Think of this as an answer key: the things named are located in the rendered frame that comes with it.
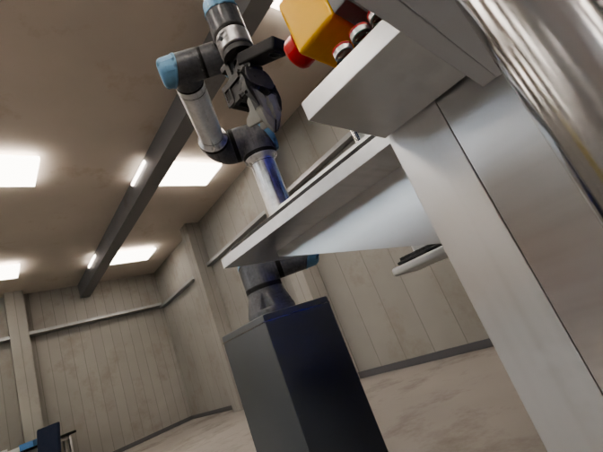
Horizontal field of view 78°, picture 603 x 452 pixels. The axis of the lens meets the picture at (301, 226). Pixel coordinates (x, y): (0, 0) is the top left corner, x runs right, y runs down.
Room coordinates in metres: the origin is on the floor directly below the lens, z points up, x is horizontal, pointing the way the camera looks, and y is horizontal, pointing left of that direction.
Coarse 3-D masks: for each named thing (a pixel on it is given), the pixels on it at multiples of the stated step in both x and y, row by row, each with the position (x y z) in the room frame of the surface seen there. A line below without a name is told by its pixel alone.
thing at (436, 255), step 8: (440, 248) 1.21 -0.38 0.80; (424, 256) 1.25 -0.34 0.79; (432, 256) 1.23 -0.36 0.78; (440, 256) 1.24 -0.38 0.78; (408, 264) 1.29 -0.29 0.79; (416, 264) 1.27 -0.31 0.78; (424, 264) 1.28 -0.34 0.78; (432, 264) 1.43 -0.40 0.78; (392, 272) 1.33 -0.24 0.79; (400, 272) 1.31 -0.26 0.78; (408, 272) 1.36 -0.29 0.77
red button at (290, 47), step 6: (288, 42) 0.35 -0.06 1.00; (294, 42) 0.35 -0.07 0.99; (288, 48) 0.36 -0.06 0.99; (294, 48) 0.35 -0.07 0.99; (288, 54) 0.36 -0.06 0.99; (294, 54) 0.36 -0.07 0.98; (300, 54) 0.36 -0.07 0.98; (294, 60) 0.36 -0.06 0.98; (300, 60) 0.36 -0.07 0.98; (306, 60) 0.36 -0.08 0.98; (312, 60) 0.37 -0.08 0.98; (300, 66) 0.37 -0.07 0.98; (306, 66) 0.38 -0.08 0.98
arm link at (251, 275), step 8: (256, 264) 1.11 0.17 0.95; (264, 264) 1.12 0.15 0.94; (272, 264) 1.12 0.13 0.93; (280, 264) 1.13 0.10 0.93; (240, 272) 1.14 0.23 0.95; (248, 272) 1.12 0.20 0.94; (256, 272) 1.11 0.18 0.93; (264, 272) 1.12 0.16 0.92; (272, 272) 1.13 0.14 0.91; (280, 272) 1.14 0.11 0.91; (248, 280) 1.12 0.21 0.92; (256, 280) 1.11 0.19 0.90; (264, 280) 1.12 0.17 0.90; (272, 280) 1.13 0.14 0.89; (248, 288) 1.13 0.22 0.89
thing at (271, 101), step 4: (268, 96) 0.65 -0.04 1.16; (272, 96) 0.66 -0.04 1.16; (268, 100) 0.65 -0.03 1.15; (272, 100) 0.66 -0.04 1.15; (276, 100) 0.67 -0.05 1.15; (268, 104) 0.66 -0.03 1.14; (272, 104) 0.66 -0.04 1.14; (276, 104) 0.67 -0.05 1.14; (272, 108) 0.66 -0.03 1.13; (276, 108) 0.66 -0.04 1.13; (272, 112) 0.66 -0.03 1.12; (276, 112) 0.66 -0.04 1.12; (280, 112) 0.67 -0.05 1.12; (276, 116) 0.66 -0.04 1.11; (280, 116) 0.66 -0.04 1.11; (276, 120) 0.65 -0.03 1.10; (280, 120) 0.67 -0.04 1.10; (260, 124) 0.70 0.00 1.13; (264, 124) 0.69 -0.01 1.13; (276, 124) 0.65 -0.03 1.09; (264, 128) 0.69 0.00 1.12; (276, 128) 0.66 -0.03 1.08
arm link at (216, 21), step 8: (208, 0) 0.63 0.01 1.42; (216, 0) 0.63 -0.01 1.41; (224, 0) 0.63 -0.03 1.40; (232, 0) 0.64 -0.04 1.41; (208, 8) 0.63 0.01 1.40; (216, 8) 0.63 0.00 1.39; (224, 8) 0.63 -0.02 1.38; (232, 8) 0.64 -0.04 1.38; (208, 16) 0.64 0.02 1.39; (216, 16) 0.63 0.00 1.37; (224, 16) 0.63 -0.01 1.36; (232, 16) 0.63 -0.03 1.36; (240, 16) 0.65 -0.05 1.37; (208, 24) 0.66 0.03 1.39; (216, 24) 0.63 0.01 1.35; (224, 24) 0.63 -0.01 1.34; (240, 24) 0.64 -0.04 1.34; (216, 32) 0.64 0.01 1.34
